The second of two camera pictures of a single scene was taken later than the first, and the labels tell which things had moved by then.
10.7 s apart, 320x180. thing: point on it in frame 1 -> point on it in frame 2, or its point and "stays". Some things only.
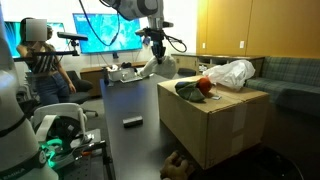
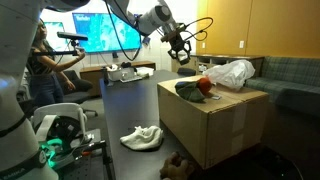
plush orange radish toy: (195, 90) stays
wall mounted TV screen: (107, 32) stays
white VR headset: (61, 129) stays
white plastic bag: (231, 76) stays
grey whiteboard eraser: (131, 122) -> (183, 62)
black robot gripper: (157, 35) -> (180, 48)
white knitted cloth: (167, 68) -> (143, 138)
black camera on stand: (73, 38) stays
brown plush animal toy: (175, 167) stays
